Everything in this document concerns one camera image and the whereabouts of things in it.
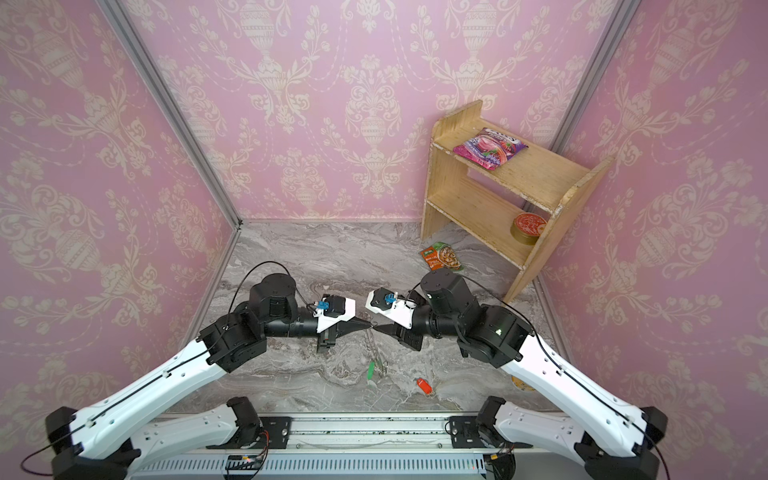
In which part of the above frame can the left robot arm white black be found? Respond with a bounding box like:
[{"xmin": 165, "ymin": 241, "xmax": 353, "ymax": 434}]
[{"xmin": 45, "ymin": 273, "xmax": 372, "ymax": 479}]

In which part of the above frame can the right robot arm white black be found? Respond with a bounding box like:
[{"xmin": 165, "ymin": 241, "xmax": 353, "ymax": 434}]
[{"xmin": 365, "ymin": 269, "xmax": 671, "ymax": 479}]

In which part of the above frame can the red key tag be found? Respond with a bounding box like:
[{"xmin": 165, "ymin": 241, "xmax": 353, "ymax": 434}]
[{"xmin": 415, "ymin": 378, "xmax": 433, "ymax": 395}]

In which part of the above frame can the green orange snack packet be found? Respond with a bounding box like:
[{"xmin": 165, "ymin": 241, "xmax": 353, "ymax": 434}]
[{"xmin": 420, "ymin": 242, "xmax": 463, "ymax": 271}]

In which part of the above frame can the red round tin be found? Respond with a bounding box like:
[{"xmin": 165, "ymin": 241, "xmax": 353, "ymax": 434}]
[{"xmin": 510, "ymin": 212, "xmax": 547, "ymax": 245}]

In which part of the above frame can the wooden shelf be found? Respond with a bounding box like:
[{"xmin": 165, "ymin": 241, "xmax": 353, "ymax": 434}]
[{"xmin": 421, "ymin": 100, "xmax": 615, "ymax": 300}]

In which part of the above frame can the pink snack bag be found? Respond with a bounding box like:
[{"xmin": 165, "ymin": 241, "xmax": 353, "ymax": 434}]
[{"xmin": 453, "ymin": 128, "xmax": 527, "ymax": 171}]

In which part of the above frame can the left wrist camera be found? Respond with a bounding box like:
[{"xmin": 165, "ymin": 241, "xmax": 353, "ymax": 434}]
[{"xmin": 310, "ymin": 295, "xmax": 356, "ymax": 333}]

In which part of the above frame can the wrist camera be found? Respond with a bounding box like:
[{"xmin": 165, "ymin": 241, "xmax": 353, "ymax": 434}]
[
  {"xmin": 365, "ymin": 287, "xmax": 417, "ymax": 330},
  {"xmin": 310, "ymin": 295, "xmax": 356, "ymax": 333}
]

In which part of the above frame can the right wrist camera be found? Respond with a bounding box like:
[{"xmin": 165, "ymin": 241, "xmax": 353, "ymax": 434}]
[{"xmin": 365, "ymin": 287, "xmax": 417, "ymax": 330}]

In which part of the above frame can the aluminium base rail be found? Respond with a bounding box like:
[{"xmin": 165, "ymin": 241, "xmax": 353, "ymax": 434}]
[{"xmin": 134, "ymin": 412, "xmax": 588, "ymax": 479}]

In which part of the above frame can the aluminium corner post left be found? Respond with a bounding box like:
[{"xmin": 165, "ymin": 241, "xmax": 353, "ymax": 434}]
[{"xmin": 96, "ymin": 0, "xmax": 242, "ymax": 230}]

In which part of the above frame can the aluminium corner post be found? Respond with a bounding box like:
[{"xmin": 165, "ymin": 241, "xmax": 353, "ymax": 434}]
[
  {"xmin": 551, "ymin": 0, "xmax": 641, "ymax": 154},
  {"xmin": 96, "ymin": 0, "xmax": 242, "ymax": 230}
]

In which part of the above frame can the aluminium corner post right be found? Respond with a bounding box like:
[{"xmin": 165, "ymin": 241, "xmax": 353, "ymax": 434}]
[{"xmin": 551, "ymin": 0, "xmax": 641, "ymax": 154}]

